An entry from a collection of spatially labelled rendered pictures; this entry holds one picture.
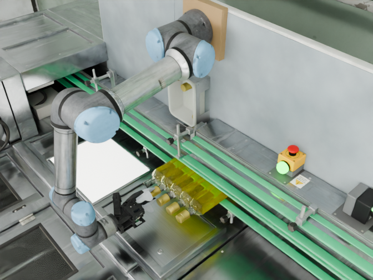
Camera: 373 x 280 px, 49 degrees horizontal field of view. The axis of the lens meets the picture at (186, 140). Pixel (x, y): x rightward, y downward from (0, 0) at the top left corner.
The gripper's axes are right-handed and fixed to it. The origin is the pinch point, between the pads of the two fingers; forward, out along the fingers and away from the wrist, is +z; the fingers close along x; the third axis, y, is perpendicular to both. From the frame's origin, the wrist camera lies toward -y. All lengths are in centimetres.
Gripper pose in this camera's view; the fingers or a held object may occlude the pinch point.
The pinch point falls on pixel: (151, 193)
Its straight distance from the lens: 165.0
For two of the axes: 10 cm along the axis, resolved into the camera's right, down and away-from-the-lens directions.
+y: 6.6, 4.7, -5.8
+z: 7.5, -4.2, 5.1
